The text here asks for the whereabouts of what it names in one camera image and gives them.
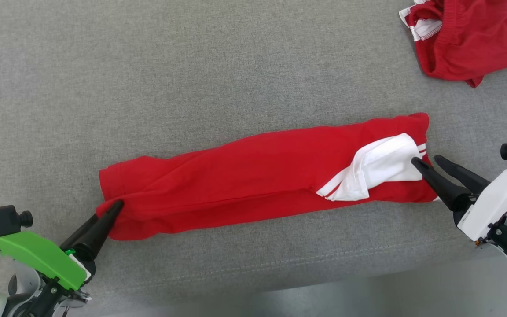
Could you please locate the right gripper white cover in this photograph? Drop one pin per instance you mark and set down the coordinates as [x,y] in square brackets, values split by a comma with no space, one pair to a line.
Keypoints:
[495,202]

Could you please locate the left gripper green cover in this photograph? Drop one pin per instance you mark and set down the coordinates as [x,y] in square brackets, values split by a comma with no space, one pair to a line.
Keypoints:
[38,255]

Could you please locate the red shorts white trim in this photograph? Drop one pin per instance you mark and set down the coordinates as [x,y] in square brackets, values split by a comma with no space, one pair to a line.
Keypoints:
[473,44]

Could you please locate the red shirt white sleeves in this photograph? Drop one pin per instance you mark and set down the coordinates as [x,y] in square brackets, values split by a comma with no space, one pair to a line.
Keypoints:
[236,176]

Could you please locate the grey fabric sofa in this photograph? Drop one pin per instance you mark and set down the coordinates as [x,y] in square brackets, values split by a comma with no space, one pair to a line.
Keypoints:
[192,66]

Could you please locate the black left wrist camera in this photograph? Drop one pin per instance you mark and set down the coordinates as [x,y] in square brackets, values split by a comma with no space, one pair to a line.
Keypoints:
[0,220]

